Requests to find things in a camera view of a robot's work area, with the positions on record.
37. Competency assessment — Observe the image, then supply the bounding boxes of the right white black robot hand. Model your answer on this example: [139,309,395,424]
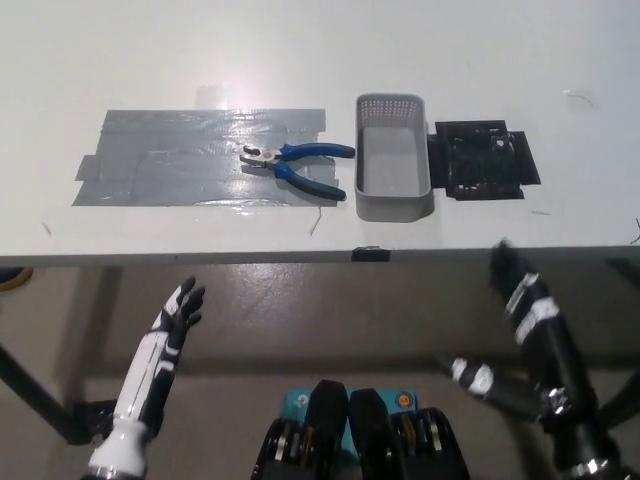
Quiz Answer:
[448,238,610,435]

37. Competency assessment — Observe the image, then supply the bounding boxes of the black tape patch on table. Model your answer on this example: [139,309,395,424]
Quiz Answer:
[427,118,543,203]

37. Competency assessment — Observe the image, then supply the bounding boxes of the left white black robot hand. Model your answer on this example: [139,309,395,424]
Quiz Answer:
[112,275,208,432]

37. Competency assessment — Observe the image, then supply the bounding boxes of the grey duct tape patch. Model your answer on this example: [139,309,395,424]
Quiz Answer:
[70,107,342,208]

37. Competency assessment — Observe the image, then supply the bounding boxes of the blue handled pliers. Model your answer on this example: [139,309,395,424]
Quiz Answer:
[239,142,357,202]

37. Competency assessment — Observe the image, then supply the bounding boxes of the black metal table leg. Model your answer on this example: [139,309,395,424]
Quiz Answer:
[0,343,77,444]
[594,364,640,437]

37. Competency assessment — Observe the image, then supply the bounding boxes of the black teal robot body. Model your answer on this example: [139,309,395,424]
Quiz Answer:
[252,379,471,480]

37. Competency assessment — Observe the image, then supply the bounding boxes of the grey perforated plastic basket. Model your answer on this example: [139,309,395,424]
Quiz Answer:
[353,93,436,222]

